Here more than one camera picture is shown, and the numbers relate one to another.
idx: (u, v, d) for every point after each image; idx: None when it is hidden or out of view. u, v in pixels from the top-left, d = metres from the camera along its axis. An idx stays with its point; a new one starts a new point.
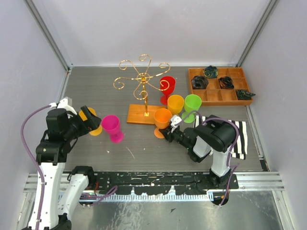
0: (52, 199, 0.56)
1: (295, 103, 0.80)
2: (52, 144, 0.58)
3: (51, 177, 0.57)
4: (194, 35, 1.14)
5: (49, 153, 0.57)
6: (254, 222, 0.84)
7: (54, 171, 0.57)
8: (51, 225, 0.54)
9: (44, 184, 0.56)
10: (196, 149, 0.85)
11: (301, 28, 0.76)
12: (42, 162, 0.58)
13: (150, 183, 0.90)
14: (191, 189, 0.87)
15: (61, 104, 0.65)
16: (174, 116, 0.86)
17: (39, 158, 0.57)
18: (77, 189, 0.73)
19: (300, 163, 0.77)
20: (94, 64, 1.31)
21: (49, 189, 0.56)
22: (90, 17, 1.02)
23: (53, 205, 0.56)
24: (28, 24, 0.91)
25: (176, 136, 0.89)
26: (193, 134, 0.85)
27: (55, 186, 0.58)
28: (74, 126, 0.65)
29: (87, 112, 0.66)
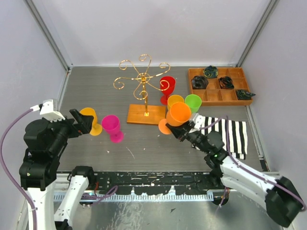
0: (46, 222, 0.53)
1: (295, 103, 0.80)
2: (38, 166, 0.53)
3: (41, 201, 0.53)
4: (194, 35, 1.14)
5: (35, 177, 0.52)
6: (255, 222, 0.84)
7: (43, 194, 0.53)
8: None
9: (35, 209, 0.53)
10: (224, 164, 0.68)
11: (301, 27, 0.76)
12: (29, 188, 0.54)
13: (150, 183, 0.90)
14: (191, 189, 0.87)
15: (44, 108, 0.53)
16: (197, 116, 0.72)
17: (23, 183, 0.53)
18: (78, 192, 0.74)
19: (300, 163, 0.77)
20: (93, 64, 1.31)
21: (41, 214, 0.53)
22: (90, 17, 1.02)
23: (49, 227, 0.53)
24: (27, 24, 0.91)
25: (193, 138, 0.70)
26: (218, 140, 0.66)
27: (47, 209, 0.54)
28: (61, 134, 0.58)
29: (76, 115, 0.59)
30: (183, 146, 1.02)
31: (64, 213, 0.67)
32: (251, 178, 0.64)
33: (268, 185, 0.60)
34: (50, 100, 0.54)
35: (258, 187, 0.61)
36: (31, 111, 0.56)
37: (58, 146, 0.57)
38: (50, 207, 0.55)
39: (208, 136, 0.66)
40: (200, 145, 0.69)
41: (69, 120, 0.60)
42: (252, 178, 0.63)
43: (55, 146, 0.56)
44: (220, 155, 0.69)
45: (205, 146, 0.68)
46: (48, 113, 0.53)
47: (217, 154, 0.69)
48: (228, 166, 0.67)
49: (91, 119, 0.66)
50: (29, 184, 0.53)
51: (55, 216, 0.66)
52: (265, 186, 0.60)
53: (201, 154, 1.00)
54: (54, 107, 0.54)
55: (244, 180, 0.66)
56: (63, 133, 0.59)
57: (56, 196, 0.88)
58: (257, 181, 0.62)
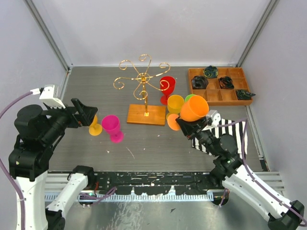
0: (36, 212, 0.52)
1: (295, 102, 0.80)
2: (29, 154, 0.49)
3: (29, 192, 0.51)
4: (194, 35, 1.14)
5: (24, 166, 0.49)
6: (255, 222, 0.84)
7: (32, 185, 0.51)
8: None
9: (24, 200, 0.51)
10: (239, 174, 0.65)
11: (301, 27, 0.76)
12: (19, 176, 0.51)
13: (150, 183, 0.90)
14: (191, 189, 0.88)
15: (45, 93, 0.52)
16: (215, 112, 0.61)
17: (11, 171, 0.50)
18: (76, 188, 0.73)
19: (300, 163, 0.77)
20: (94, 64, 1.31)
21: (30, 206, 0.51)
22: (90, 17, 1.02)
23: (38, 218, 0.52)
24: (27, 24, 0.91)
25: (204, 138, 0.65)
26: (231, 145, 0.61)
27: (36, 199, 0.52)
28: (58, 123, 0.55)
29: (77, 106, 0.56)
30: (183, 146, 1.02)
31: (59, 204, 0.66)
32: (265, 195, 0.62)
33: (283, 208, 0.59)
34: (51, 85, 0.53)
35: (272, 207, 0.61)
36: (31, 94, 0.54)
37: (53, 136, 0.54)
38: (40, 198, 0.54)
39: (221, 140, 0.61)
40: (210, 147, 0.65)
41: (69, 110, 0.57)
42: (266, 197, 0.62)
43: (49, 135, 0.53)
44: (232, 161, 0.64)
45: (215, 149, 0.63)
46: (48, 99, 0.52)
47: (230, 160, 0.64)
48: (242, 178, 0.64)
49: (94, 111, 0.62)
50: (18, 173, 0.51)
51: (50, 205, 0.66)
52: (281, 209, 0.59)
53: (201, 154, 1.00)
54: (55, 93, 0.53)
55: (256, 195, 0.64)
56: (62, 122, 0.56)
57: (51, 196, 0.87)
58: (271, 201, 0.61)
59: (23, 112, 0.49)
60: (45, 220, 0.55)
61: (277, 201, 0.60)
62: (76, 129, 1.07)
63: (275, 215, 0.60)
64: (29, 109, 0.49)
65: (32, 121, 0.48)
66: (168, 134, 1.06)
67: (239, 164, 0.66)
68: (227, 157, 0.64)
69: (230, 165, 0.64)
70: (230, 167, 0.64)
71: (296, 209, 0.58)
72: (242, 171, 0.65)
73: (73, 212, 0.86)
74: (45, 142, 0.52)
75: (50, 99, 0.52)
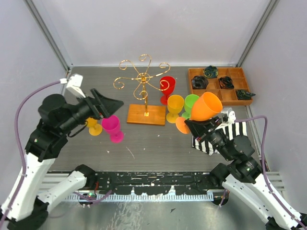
0: (29, 193, 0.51)
1: (296, 102, 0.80)
2: (46, 138, 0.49)
3: (33, 171, 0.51)
4: (194, 35, 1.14)
5: (40, 146, 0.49)
6: (254, 222, 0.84)
7: (38, 165, 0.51)
8: (19, 217, 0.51)
9: (24, 176, 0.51)
10: (256, 184, 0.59)
11: (301, 27, 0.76)
12: (30, 153, 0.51)
13: (150, 183, 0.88)
14: (191, 189, 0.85)
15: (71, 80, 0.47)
16: (230, 110, 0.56)
17: (28, 147, 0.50)
18: (71, 187, 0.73)
19: (300, 163, 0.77)
20: (94, 64, 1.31)
21: (27, 184, 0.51)
22: (90, 17, 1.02)
23: (28, 198, 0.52)
24: (27, 23, 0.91)
25: (216, 140, 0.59)
26: (248, 147, 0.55)
27: (35, 180, 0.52)
28: (79, 114, 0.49)
29: (96, 98, 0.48)
30: (183, 146, 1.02)
31: (49, 196, 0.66)
32: (278, 208, 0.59)
33: (293, 223, 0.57)
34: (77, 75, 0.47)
35: (282, 220, 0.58)
36: (58, 83, 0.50)
37: (71, 125, 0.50)
38: (38, 180, 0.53)
39: (235, 141, 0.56)
40: (223, 150, 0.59)
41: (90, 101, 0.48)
42: (279, 210, 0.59)
43: (66, 126, 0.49)
44: (250, 167, 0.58)
45: (229, 152, 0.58)
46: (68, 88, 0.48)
47: (248, 166, 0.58)
48: (261, 189, 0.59)
49: (118, 105, 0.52)
50: (31, 150, 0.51)
51: (41, 194, 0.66)
52: (291, 223, 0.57)
53: (201, 154, 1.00)
54: (76, 84, 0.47)
55: (268, 206, 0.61)
56: (81, 113, 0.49)
57: None
58: (284, 215, 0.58)
59: (46, 101, 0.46)
60: (33, 202, 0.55)
61: (290, 216, 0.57)
62: (76, 129, 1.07)
63: (283, 226, 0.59)
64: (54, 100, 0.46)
65: (52, 112, 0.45)
66: (168, 134, 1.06)
67: (258, 173, 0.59)
68: (242, 161, 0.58)
69: (249, 172, 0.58)
70: (247, 175, 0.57)
71: (304, 223, 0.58)
72: (260, 180, 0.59)
73: (72, 212, 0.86)
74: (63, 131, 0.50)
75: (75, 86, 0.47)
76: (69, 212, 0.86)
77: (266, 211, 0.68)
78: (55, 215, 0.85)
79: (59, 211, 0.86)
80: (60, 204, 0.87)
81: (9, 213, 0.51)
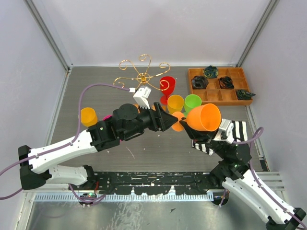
0: (58, 157, 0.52)
1: (295, 102, 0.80)
2: (108, 132, 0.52)
3: (78, 146, 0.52)
4: (194, 35, 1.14)
5: (100, 136, 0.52)
6: (254, 222, 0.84)
7: (87, 146, 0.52)
8: (35, 169, 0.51)
9: (70, 143, 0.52)
10: (245, 179, 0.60)
11: (301, 27, 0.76)
12: (89, 132, 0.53)
13: (150, 183, 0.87)
14: (191, 189, 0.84)
15: (139, 92, 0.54)
16: (229, 125, 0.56)
17: (90, 128, 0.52)
18: (74, 177, 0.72)
19: (300, 163, 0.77)
20: (94, 64, 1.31)
21: (65, 151, 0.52)
22: (89, 17, 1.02)
23: (54, 161, 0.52)
24: (27, 24, 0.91)
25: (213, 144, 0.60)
26: (246, 155, 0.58)
27: (72, 154, 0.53)
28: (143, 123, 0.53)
29: (159, 112, 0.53)
30: (183, 146, 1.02)
31: (55, 171, 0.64)
32: (269, 202, 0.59)
33: (287, 216, 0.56)
34: (145, 88, 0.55)
35: (275, 214, 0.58)
36: (128, 91, 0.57)
37: (132, 132, 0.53)
38: (73, 155, 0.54)
39: (237, 149, 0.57)
40: (220, 152, 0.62)
41: (156, 115, 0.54)
42: (270, 203, 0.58)
43: (128, 132, 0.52)
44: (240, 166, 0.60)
45: (226, 154, 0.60)
46: (135, 97, 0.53)
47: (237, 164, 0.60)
48: (249, 183, 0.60)
49: (173, 121, 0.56)
50: (91, 132, 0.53)
51: None
52: (284, 216, 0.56)
53: (201, 154, 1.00)
54: (144, 95, 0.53)
55: (262, 201, 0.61)
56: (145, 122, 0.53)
57: (51, 196, 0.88)
58: (276, 209, 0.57)
59: (124, 107, 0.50)
60: (50, 166, 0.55)
61: (282, 209, 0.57)
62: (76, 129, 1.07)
63: (277, 221, 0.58)
64: (130, 109, 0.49)
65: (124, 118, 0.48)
66: (168, 134, 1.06)
67: (245, 168, 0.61)
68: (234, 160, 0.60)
69: (237, 169, 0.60)
70: (235, 171, 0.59)
71: (299, 216, 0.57)
72: (248, 176, 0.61)
73: (73, 212, 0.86)
74: (121, 134, 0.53)
75: (141, 97, 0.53)
76: (69, 212, 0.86)
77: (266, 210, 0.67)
78: (55, 215, 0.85)
79: (59, 211, 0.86)
80: (60, 204, 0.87)
81: (30, 160, 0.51)
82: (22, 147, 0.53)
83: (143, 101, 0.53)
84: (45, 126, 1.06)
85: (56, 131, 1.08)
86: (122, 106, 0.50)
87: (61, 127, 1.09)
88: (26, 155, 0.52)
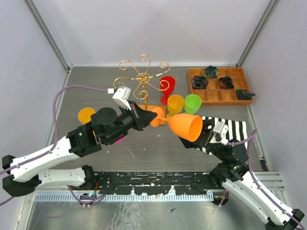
0: (38, 166, 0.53)
1: (295, 102, 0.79)
2: (88, 136, 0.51)
3: (57, 155, 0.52)
4: (194, 35, 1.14)
5: (80, 142, 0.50)
6: (254, 222, 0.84)
7: (65, 154, 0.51)
8: (17, 178, 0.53)
9: (49, 152, 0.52)
10: (244, 180, 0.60)
11: (301, 27, 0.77)
12: (69, 138, 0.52)
13: (150, 183, 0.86)
14: (191, 189, 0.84)
15: (117, 94, 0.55)
16: (223, 126, 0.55)
17: (70, 133, 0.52)
18: (66, 180, 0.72)
19: (300, 163, 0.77)
20: (94, 64, 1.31)
21: (45, 160, 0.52)
22: (89, 17, 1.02)
23: (36, 169, 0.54)
24: (28, 24, 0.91)
25: (211, 146, 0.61)
26: (242, 155, 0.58)
27: (52, 161, 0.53)
28: (124, 125, 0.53)
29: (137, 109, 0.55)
30: (183, 146, 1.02)
31: (46, 176, 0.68)
32: (268, 203, 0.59)
33: (285, 217, 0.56)
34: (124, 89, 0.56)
35: (274, 215, 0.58)
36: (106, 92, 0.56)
37: (115, 136, 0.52)
38: (54, 162, 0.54)
39: (232, 149, 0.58)
40: (218, 153, 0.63)
41: (138, 116, 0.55)
42: (269, 205, 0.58)
43: (111, 136, 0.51)
44: (239, 167, 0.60)
45: (224, 155, 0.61)
46: (115, 99, 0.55)
47: (236, 166, 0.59)
48: (248, 184, 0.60)
49: (152, 117, 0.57)
50: (71, 138, 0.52)
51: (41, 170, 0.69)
52: (283, 217, 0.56)
53: (201, 154, 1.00)
54: (123, 96, 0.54)
55: (260, 202, 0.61)
56: (126, 124, 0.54)
57: (51, 196, 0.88)
58: (275, 210, 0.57)
59: (102, 112, 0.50)
60: (35, 173, 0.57)
61: (280, 210, 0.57)
62: None
63: (276, 222, 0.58)
64: (108, 113, 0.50)
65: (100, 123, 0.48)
66: (168, 134, 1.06)
67: (245, 170, 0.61)
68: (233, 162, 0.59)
69: (236, 170, 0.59)
70: (235, 173, 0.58)
71: (297, 217, 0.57)
72: (247, 178, 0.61)
73: (73, 212, 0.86)
74: (104, 139, 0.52)
75: (121, 98, 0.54)
76: (69, 212, 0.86)
77: None
78: (55, 215, 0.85)
79: (59, 211, 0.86)
80: (60, 204, 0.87)
81: (12, 169, 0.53)
82: (5, 157, 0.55)
83: (123, 102, 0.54)
84: (45, 126, 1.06)
85: (56, 132, 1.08)
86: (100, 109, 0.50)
87: (62, 127, 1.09)
88: (9, 164, 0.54)
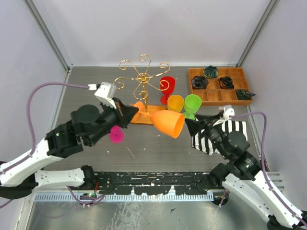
0: (22, 171, 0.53)
1: (296, 102, 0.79)
2: (68, 137, 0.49)
3: (37, 158, 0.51)
4: (194, 35, 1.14)
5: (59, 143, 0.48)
6: (254, 222, 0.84)
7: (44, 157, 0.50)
8: (4, 184, 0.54)
9: (29, 156, 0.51)
10: (256, 181, 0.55)
11: (301, 27, 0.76)
12: (47, 140, 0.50)
13: (150, 183, 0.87)
14: (191, 189, 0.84)
15: (100, 91, 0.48)
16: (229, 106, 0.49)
17: (48, 135, 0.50)
18: (65, 181, 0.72)
19: (300, 163, 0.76)
20: (94, 64, 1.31)
21: (26, 164, 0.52)
22: (89, 17, 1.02)
23: (21, 174, 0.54)
24: (27, 24, 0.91)
25: (214, 136, 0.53)
26: (240, 139, 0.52)
27: (34, 165, 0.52)
28: (107, 122, 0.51)
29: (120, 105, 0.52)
30: (183, 146, 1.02)
31: (43, 178, 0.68)
32: (278, 205, 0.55)
33: (295, 220, 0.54)
34: (109, 85, 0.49)
35: (283, 217, 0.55)
36: (87, 88, 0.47)
37: (98, 135, 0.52)
38: (38, 165, 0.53)
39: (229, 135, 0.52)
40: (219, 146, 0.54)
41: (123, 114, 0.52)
42: (280, 207, 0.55)
43: (94, 135, 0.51)
44: (248, 164, 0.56)
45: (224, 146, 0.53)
46: (99, 97, 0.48)
47: (246, 163, 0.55)
48: (260, 185, 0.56)
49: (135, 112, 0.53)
50: (49, 139, 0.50)
51: (39, 171, 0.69)
52: (293, 221, 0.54)
53: (201, 154, 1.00)
54: (109, 94, 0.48)
55: (269, 203, 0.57)
56: (109, 122, 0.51)
57: (51, 196, 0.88)
58: (285, 212, 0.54)
59: (84, 111, 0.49)
60: (24, 178, 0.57)
61: (291, 213, 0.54)
62: None
63: (283, 223, 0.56)
64: (90, 111, 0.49)
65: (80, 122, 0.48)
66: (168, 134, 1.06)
67: (257, 169, 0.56)
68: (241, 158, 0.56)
69: (248, 169, 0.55)
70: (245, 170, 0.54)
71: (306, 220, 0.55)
72: (259, 177, 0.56)
73: (73, 212, 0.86)
74: (88, 138, 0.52)
75: (105, 97, 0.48)
76: (69, 212, 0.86)
77: (266, 210, 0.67)
78: (55, 215, 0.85)
79: (59, 211, 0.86)
80: (60, 204, 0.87)
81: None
82: None
83: (109, 101, 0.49)
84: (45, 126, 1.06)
85: None
86: (79, 108, 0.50)
87: None
88: None
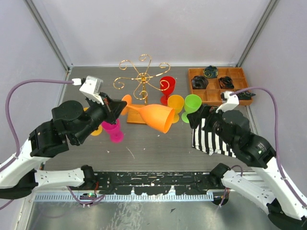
0: (10, 174, 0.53)
1: (296, 102, 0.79)
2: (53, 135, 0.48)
3: (23, 159, 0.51)
4: (194, 35, 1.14)
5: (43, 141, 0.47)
6: (254, 222, 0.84)
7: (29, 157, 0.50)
8: None
9: (15, 158, 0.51)
10: (268, 169, 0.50)
11: (301, 27, 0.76)
12: (30, 140, 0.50)
13: (150, 183, 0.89)
14: (191, 189, 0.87)
15: (86, 86, 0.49)
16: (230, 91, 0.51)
17: (31, 135, 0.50)
18: (65, 181, 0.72)
19: (300, 163, 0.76)
20: (94, 64, 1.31)
21: (13, 166, 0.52)
22: (89, 17, 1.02)
23: (11, 177, 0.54)
24: (27, 24, 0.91)
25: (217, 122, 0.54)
26: (236, 116, 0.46)
27: (22, 166, 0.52)
28: (93, 120, 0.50)
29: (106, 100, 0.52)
30: (183, 146, 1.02)
31: (43, 178, 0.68)
32: (290, 196, 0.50)
33: (304, 212, 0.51)
34: (94, 80, 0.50)
35: (292, 209, 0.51)
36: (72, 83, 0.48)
37: (84, 133, 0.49)
38: (26, 166, 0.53)
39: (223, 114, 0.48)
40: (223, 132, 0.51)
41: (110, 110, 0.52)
42: (291, 198, 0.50)
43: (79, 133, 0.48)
44: (261, 147, 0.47)
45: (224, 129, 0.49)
46: (85, 92, 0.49)
47: (260, 148, 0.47)
48: (272, 174, 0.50)
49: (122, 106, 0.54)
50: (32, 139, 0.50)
51: (39, 172, 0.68)
52: (302, 212, 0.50)
53: (201, 154, 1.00)
54: (95, 89, 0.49)
55: (277, 193, 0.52)
56: (95, 118, 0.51)
57: (52, 196, 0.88)
58: (295, 204, 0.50)
59: (67, 107, 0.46)
60: (15, 181, 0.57)
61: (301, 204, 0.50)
62: None
63: (289, 214, 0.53)
64: (73, 107, 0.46)
65: (61, 120, 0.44)
66: (168, 134, 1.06)
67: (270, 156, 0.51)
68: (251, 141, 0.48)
69: (260, 155, 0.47)
70: (255, 154, 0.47)
71: None
72: (271, 165, 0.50)
73: (73, 212, 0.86)
74: (73, 136, 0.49)
75: (92, 93, 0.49)
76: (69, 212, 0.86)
77: (265, 199, 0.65)
78: (55, 215, 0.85)
79: (59, 211, 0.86)
80: (60, 204, 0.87)
81: None
82: None
83: (95, 97, 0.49)
84: None
85: None
86: (63, 104, 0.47)
87: None
88: None
